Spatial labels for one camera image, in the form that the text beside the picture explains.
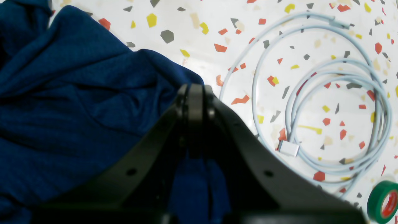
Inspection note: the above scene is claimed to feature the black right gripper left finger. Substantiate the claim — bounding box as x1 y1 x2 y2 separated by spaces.
31 84 204 224

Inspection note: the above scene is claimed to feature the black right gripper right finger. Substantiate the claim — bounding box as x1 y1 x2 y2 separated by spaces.
202 85 365 224

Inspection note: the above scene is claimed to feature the dark blue t-shirt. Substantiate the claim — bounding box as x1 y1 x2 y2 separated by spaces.
0 0 232 224

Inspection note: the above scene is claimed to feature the green object at table edge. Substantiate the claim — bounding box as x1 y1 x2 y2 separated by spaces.
367 180 398 224

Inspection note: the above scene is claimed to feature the terrazzo patterned tablecloth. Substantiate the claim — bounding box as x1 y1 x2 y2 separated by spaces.
52 0 397 224

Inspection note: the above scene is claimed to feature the coiled white cable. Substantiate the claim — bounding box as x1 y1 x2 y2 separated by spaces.
219 12 393 199

